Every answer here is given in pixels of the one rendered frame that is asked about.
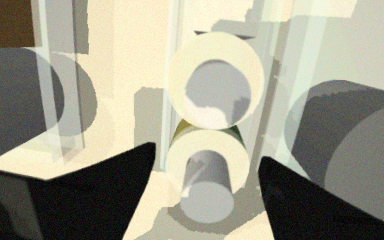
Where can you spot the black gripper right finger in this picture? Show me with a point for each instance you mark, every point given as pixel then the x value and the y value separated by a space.
pixel 298 209

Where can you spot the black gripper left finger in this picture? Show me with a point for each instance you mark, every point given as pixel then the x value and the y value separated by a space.
pixel 96 202

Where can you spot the orange-brown box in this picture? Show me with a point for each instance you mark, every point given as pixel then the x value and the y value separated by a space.
pixel 16 24

